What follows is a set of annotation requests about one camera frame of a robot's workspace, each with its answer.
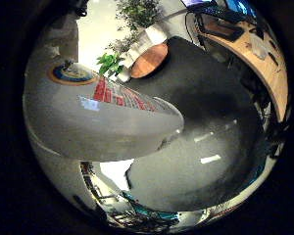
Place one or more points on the dark grey table mat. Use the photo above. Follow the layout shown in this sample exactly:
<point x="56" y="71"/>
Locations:
<point x="202" y="98"/>

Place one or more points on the small bright green potted plant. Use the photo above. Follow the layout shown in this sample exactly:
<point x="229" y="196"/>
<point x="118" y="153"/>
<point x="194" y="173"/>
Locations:
<point x="109" y="63"/>

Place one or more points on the blue lit monitor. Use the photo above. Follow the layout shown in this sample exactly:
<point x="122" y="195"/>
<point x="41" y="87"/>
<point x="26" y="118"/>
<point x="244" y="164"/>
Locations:
<point x="241" y="6"/>

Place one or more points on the curved wooden desk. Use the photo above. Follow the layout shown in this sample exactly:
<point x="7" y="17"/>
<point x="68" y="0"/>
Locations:
<point x="271" y="71"/>

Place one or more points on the black laptop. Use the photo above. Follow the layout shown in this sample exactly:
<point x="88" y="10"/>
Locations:
<point x="215" y="9"/>

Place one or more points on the large dark green potted plant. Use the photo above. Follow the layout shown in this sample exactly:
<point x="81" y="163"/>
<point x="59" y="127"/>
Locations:
<point x="137" y="13"/>

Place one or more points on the black desk pad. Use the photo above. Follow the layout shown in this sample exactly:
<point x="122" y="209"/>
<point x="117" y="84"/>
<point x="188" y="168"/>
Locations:
<point x="222" y="30"/>

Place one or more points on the light brown wooden bowl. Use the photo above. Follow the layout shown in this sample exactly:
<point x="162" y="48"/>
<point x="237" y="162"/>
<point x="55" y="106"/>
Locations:
<point x="150" y="60"/>

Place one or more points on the white spray bottle red label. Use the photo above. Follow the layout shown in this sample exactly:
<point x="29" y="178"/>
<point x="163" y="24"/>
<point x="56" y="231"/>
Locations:
<point x="104" y="130"/>

